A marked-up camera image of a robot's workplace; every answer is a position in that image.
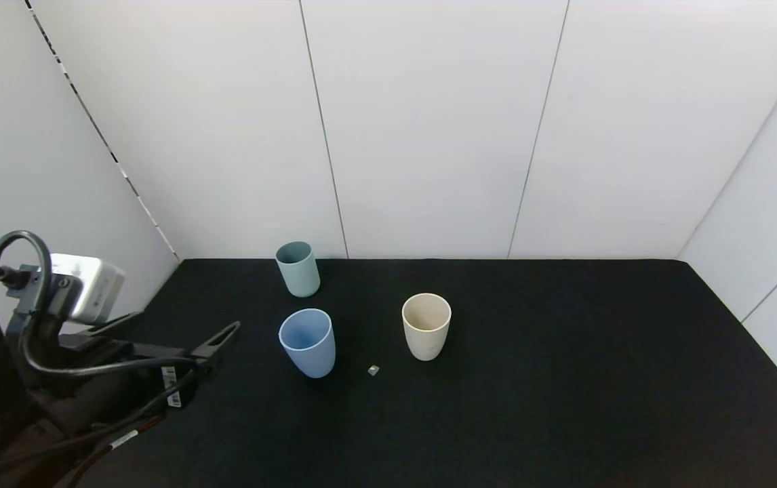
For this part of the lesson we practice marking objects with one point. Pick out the teal plastic cup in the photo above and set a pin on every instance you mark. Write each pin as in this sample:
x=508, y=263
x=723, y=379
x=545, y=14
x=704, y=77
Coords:
x=299, y=271

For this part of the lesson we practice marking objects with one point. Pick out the cream plastic cup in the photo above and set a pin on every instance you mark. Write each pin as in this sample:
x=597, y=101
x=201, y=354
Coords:
x=426, y=332

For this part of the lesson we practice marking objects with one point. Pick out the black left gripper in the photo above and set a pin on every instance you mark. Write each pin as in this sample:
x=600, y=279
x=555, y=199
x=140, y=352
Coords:
x=170, y=379

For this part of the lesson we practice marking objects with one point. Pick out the blue plastic cup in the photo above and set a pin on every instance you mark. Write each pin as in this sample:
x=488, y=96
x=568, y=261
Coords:
x=307, y=342

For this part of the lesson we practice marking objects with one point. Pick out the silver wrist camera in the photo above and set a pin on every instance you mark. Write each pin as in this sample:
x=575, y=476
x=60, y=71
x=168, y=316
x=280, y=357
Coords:
x=90, y=285

